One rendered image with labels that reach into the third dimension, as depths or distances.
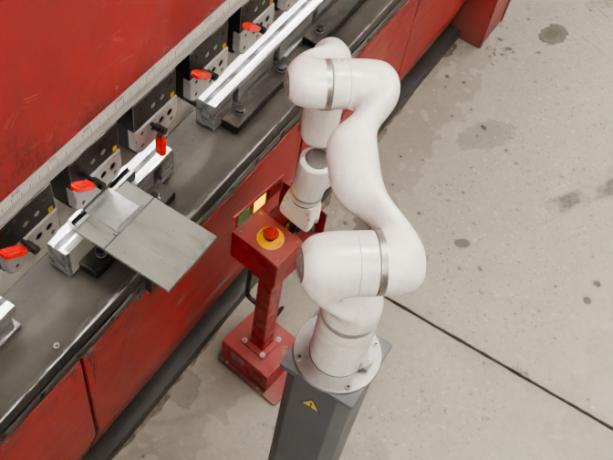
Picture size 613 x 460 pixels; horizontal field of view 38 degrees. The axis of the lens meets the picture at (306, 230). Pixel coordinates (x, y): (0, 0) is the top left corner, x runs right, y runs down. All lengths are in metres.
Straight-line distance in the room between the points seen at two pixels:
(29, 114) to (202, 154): 0.79
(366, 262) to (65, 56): 0.64
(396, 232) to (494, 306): 1.72
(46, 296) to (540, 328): 1.83
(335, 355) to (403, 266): 0.32
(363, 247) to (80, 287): 0.81
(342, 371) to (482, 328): 1.42
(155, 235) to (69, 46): 0.57
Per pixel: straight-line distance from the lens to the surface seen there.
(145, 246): 2.04
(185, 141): 2.39
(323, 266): 1.55
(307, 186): 2.17
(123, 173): 2.18
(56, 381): 2.13
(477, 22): 4.03
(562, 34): 4.33
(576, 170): 3.79
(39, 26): 1.57
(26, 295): 2.15
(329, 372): 1.89
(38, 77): 1.63
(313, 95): 1.75
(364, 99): 1.75
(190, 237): 2.06
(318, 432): 2.10
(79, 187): 1.86
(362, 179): 1.64
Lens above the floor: 2.71
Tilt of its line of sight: 55 degrees down
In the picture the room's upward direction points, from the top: 11 degrees clockwise
